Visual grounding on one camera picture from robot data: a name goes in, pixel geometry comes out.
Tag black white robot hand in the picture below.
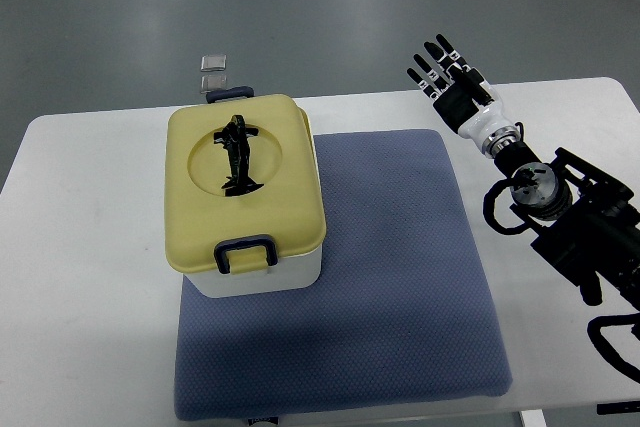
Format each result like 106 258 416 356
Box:
407 34 522 158

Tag blue textured mat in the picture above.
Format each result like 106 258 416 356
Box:
174 129 512 421

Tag black cable loop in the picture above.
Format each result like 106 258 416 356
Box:
586 313 640 381

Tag yellow storage box lid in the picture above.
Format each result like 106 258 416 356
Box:
164 94 326 273

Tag white storage box base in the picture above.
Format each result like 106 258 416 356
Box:
182 129 326 299

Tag metal floor plate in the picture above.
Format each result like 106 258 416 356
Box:
200 73 227 94
200 54 227 72

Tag upper metal floor plate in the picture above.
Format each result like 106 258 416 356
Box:
200 54 227 72

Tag lower metal floor plate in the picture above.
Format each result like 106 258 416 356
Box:
200 73 227 94

